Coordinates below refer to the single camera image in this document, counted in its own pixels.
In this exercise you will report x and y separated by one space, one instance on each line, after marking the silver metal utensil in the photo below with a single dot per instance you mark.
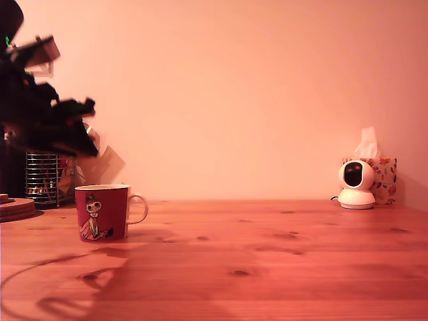
93 137

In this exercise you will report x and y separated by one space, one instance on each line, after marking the black ribbed appliance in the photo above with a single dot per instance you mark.
11 174

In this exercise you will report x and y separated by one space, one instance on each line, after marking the red cartoon print mug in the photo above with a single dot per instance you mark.
107 217

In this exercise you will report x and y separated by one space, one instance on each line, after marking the round cork trivet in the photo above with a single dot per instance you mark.
20 216
23 204

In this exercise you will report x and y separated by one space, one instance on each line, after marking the small cork coaster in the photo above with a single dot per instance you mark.
6 199

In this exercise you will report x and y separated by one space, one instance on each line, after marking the white tissue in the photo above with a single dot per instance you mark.
368 143

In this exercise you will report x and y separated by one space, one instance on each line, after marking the floral tissue box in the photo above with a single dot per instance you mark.
388 180

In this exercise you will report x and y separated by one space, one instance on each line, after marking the small white round camera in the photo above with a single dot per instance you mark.
364 177

